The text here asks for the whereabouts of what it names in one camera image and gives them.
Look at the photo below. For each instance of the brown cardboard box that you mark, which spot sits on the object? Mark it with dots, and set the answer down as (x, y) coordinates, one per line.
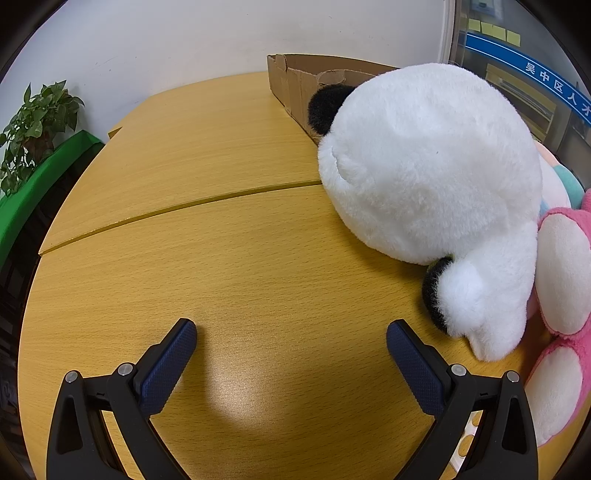
(295, 85)

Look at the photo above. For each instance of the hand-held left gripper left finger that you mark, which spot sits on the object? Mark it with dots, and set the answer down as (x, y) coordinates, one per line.
(167, 364)

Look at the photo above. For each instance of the white panda plush toy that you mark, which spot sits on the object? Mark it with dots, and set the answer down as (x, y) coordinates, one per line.
(429, 180)

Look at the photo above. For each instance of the green planter box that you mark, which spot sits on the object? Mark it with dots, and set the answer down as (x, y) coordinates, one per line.
(41, 180)

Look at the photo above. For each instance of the yellow sticky note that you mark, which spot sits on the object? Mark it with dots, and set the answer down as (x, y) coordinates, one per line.
(487, 28)
(474, 24)
(513, 37)
(500, 32)

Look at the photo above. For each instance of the green potted plant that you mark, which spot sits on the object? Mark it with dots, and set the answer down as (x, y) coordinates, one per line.
(39, 117)

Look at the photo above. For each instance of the blue window banner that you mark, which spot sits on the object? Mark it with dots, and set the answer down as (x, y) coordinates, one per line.
(517, 62)

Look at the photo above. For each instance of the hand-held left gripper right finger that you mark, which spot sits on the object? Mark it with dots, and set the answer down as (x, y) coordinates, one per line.
(415, 364)

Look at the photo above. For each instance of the pastel green pink plush toy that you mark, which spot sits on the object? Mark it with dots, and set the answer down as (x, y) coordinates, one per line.
(561, 182)

